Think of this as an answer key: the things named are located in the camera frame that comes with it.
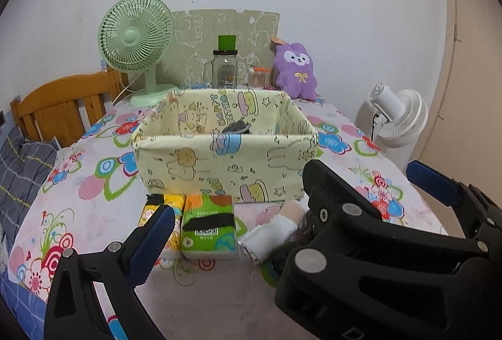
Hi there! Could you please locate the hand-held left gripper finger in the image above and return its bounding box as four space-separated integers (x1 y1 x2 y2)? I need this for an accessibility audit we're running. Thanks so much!
43 204 176 340

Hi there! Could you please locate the glass mug jar green lid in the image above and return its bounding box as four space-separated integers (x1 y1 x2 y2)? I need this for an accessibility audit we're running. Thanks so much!
203 35 246 90

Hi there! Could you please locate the wooden headboard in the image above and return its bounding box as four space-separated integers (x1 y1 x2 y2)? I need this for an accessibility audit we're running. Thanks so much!
10 69 130 148

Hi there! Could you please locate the green desk fan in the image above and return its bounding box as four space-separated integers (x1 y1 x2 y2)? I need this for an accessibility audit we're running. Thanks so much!
98 0 180 107

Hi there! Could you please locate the white sock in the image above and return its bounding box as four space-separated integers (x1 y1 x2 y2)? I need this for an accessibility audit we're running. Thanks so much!
239 215 299 266

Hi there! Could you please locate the yellow cartoon fabric storage box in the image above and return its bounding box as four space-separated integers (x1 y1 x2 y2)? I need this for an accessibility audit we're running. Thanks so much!
131 87 319 204

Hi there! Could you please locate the pink sock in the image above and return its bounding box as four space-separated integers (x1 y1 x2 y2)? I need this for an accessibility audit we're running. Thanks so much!
275 201 308 231

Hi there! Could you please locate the black sock roll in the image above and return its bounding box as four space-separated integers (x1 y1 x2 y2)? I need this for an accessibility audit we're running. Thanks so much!
222 120 252 135

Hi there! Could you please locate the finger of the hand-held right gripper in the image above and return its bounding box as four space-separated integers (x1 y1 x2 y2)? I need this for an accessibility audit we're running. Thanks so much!
406 161 502 251
274 159 488 310

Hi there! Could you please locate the white fan cable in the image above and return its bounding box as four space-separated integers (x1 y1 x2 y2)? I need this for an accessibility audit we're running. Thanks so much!
114 71 132 103

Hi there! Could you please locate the purple plush bunny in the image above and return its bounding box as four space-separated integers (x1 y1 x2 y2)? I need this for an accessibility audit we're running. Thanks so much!
270 37 319 101

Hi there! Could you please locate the green tissue pack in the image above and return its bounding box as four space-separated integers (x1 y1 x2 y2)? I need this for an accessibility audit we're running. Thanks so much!
180 194 240 260

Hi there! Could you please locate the white standing fan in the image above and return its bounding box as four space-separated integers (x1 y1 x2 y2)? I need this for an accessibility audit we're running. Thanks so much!
355 83 429 168

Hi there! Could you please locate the grey sock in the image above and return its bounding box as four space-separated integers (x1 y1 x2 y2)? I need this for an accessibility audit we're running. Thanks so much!
275 215 318 270

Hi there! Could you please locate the blue bed sheet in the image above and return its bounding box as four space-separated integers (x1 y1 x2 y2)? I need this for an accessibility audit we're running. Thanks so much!
0 269 51 340

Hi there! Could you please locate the green patterned board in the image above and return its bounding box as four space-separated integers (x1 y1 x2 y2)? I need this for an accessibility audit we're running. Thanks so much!
172 9 280 88

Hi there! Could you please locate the grey plaid pillow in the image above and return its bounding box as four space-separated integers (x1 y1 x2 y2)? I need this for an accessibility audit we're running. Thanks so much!
0 126 59 242

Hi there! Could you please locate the cotton swab jar orange lid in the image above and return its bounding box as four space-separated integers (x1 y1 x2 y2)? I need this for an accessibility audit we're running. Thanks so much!
248 66 272 87

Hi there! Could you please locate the yellow cartoon tissue pack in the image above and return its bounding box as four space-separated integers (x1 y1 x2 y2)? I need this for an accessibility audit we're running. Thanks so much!
137 194 186 250

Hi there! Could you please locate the beige door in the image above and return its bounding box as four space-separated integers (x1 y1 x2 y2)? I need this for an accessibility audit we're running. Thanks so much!
431 0 502 184

